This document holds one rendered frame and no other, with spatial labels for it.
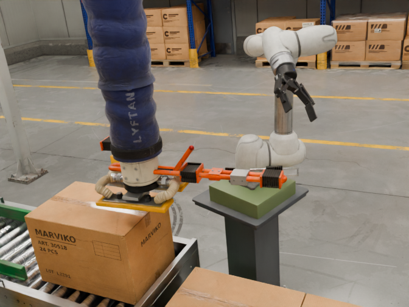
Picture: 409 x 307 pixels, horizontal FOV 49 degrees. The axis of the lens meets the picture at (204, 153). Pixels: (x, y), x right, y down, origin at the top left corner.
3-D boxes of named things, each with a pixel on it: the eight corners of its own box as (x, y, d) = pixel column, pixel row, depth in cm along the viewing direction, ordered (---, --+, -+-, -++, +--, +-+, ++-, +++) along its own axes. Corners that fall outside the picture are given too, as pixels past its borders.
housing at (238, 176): (230, 184, 185) (229, 175, 183) (234, 177, 191) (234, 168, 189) (246, 186, 182) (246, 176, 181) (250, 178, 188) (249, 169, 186)
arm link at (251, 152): (233, 166, 266) (232, 131, 257) (263, 164, 266) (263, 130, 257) (237, 178, 251) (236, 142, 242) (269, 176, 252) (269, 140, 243)
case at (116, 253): (42, 281, 238) (23, 216, 223) (88, 239, 271) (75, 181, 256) (137, 306, 214) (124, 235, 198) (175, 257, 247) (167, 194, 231)
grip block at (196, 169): (179, 183, 191) (178, 170, 189) (187, 172, 199) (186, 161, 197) (197, 184, 188) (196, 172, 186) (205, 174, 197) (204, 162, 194)
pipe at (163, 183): (97, 197, 200) (94, 185, 197) (123, 172, 221) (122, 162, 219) (165, 203, 188) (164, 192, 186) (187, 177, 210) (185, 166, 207)
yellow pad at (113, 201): (95, 206, 199) (94, 196, 197) (107, 195, 208) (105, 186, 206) (165, 214, 188) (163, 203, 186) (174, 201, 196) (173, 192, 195)
